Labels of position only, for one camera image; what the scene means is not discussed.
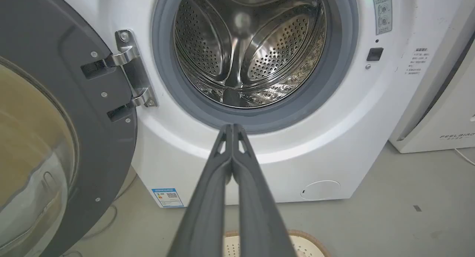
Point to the grey washing machine door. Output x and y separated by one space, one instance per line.
55 131

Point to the white front-load washing machine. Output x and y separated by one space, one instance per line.
319 149

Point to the white appliance with lettering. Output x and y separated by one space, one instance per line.
441 112

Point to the grey rubber door gasket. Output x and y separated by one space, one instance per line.
334 64

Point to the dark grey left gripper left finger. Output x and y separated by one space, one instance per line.
207 208

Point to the blue energy label sticker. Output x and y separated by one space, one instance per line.
167 197

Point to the black door latch socket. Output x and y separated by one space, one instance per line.
374 54

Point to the stainless steel washing machine drum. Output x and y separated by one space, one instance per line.
250 45

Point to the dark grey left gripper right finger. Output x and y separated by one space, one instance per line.
256 212

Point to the silver metal door hinge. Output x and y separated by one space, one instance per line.
134 69

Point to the woven laundry basket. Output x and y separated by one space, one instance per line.
308 244

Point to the grey instruction sticker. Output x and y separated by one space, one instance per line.
383 10

